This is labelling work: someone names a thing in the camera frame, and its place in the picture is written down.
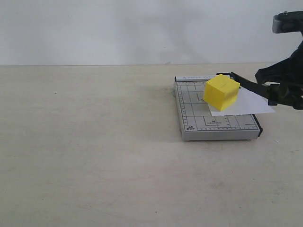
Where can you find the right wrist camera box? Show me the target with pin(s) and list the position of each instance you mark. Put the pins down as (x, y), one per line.
(288, 22)

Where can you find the grey paper cutter base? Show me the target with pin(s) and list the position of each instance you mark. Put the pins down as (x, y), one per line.
(196, 121)

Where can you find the yellow foam cube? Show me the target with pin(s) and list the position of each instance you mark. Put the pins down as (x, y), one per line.
(221, 92)

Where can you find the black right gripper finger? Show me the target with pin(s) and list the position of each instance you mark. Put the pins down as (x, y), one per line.
(289, 70)
(285, 95)

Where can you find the white paper sheet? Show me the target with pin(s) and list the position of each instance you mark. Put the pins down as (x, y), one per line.
(247, 103)

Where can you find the black cutter blade arm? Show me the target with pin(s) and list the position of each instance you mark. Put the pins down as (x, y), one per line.
(259, 89)

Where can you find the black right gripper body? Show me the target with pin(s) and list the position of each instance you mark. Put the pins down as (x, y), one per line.
(297, 56)

